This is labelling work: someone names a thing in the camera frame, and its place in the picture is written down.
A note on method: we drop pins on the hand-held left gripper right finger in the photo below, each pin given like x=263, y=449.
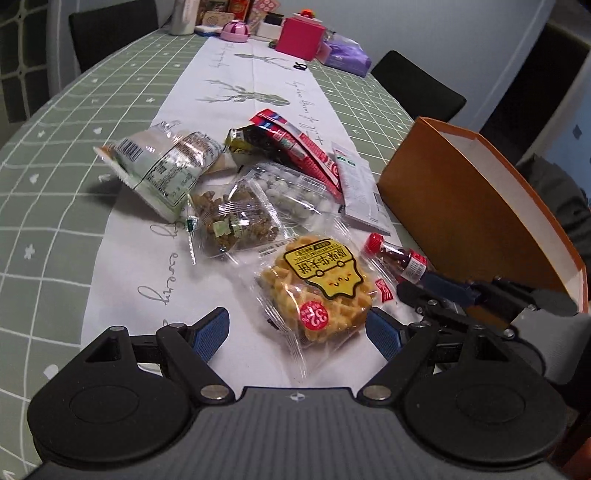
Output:
x=383, y=334

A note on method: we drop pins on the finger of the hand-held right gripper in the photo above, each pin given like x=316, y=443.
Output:
x=455, y=287
x=425, y=300

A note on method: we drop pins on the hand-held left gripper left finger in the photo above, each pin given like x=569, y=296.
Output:
x=214, y=330

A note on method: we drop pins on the small red-capped bottle packet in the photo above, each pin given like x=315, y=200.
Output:
x=406, y=261

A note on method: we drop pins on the waffle packet with yellow label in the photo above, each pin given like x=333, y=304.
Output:
x=318, y=286

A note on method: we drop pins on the orange cardboard box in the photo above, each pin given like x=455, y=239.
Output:
x=443, y=198

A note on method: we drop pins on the clear nut snack packet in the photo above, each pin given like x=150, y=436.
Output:
x=235, y=221

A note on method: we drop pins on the white sachet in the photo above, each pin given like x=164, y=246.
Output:
x=362, y=194

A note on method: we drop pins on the clear packet of white balls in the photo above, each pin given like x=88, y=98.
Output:
x=295, y=189

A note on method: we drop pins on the green and white snack packet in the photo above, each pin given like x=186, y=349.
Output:
x=161, y=170

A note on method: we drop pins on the yellow and black snack packet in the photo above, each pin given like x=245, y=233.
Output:
x=244, y=141

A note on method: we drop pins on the red striped snack packet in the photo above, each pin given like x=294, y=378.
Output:
x=304, y=150

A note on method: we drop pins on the black chair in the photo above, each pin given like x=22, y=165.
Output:
x=120, y=32
x=420, y=87

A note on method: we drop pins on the green grid tablecloth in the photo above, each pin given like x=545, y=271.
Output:
x=69, y=138

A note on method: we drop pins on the white printed table runner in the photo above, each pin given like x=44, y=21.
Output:
x=249, y=87

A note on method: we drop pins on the purple packet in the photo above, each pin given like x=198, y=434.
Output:
x=346, y=57

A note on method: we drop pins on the pink box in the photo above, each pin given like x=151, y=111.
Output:
x=300, y=39

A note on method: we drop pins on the pink round container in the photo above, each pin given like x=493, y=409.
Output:
x=235, y=31

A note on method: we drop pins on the small white box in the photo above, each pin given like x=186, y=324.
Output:
x=269, y=30

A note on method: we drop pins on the small orange figure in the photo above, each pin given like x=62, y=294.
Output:
x=307, y=14

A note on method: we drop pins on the small wooden box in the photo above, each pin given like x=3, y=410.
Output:
x=217, y=19

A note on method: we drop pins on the white cylinder container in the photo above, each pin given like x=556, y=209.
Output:
x=184, y=18

